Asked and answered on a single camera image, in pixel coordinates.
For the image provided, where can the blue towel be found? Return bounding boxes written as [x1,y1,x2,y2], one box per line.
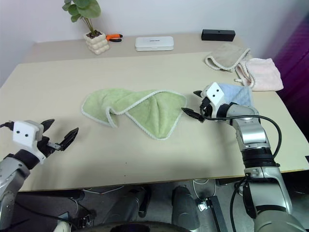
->
[218,83,255,108]

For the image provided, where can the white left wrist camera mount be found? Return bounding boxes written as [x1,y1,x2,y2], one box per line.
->
[12,119,47,165]

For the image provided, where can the pink towel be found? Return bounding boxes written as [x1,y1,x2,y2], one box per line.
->
[233,57,284,92]

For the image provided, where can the green leafy plant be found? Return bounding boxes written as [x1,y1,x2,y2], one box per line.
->
[62,0,102,35]

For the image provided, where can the white flat case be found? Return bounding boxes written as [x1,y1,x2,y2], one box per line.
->
[134,36,175,52]

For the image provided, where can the white bubbly plant pot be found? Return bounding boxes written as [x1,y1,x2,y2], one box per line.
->
[83,30,111,56]

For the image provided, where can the orange black pliers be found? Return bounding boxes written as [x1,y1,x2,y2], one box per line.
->
[105,33,124,43]

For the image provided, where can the black rectangular box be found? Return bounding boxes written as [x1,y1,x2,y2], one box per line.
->
[201,29,236,43]

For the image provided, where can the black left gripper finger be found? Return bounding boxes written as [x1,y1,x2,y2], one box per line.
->
[40,118,56,133]
[58,127,80,151]

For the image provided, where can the beige towel with white trim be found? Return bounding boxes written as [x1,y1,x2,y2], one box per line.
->
[204,44,252,73]

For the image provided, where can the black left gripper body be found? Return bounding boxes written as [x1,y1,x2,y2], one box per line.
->
[36,136,61,159]

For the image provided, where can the black metal bar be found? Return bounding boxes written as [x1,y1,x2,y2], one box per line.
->
[204,195,228,232]

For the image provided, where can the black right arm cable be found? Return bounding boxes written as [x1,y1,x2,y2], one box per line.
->
[230,176,257,219]
[200,113,283,160]

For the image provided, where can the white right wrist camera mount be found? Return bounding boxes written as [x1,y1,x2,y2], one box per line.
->
[202,82,227,113]

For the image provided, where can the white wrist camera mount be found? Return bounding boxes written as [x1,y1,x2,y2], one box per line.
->
[12,119,47,165]
[202,82,227,113]

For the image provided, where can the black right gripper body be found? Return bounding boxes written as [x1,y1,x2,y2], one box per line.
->
[198,96,213,119]

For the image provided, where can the thin black floor cable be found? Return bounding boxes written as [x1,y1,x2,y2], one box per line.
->
[14,200,80,230]

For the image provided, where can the white cable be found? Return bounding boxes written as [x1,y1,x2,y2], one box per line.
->
[192,178,217,202]

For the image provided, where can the green towel with white trim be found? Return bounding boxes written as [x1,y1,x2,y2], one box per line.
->
[81,88,188,141]

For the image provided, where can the dark rounded shape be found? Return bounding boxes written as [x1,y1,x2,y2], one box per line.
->
[171,185,200,231]

